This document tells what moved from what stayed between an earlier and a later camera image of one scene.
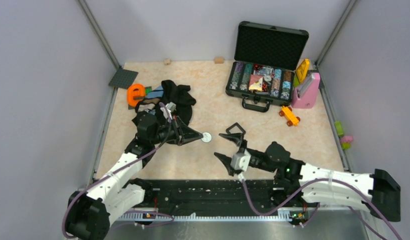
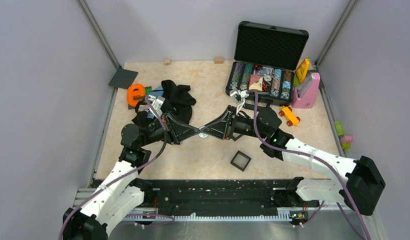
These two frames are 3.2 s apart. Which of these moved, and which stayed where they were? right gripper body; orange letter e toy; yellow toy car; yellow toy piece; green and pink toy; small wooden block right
Moved: right gripper body
Stayed: orange letter e toy; green and pink toy; yellow toy car; small wooden block right; yellow toy piece
